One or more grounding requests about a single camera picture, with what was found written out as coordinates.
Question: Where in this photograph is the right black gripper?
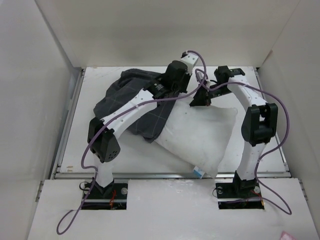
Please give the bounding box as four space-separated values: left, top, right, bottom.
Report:
188 83 232 107

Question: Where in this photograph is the white pillow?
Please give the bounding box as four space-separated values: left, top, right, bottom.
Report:
155 100 238 178

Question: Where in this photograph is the dark grey checked pillowcase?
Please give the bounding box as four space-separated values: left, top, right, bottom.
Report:
93 67 176 145

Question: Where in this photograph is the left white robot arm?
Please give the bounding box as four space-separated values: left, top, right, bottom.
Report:
85 56 198 199

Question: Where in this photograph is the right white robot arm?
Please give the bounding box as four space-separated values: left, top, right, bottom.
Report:
189 65 278 199

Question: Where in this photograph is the blue white pillow label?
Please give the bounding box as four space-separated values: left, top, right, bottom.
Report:
193 166 205 179

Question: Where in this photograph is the pink object in corner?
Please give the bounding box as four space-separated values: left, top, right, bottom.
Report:
280 231 296 240

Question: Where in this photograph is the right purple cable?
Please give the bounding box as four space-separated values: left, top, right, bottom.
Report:
194 69 293 216

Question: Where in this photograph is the purple cable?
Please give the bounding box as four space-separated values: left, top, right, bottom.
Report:
56 49 208 235
194 69 293 216

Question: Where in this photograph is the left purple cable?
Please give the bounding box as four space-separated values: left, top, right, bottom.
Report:
56 49 208 235

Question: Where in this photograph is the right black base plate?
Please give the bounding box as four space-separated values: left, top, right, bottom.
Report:
212 182 265 210

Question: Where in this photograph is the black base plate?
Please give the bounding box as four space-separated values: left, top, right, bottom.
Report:
81 182 128 210
212 182 265 210

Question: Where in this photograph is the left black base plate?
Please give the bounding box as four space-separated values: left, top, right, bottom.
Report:
81 182 128 210

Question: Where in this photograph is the aluminium rail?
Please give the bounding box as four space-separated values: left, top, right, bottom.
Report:
52 171 292 180

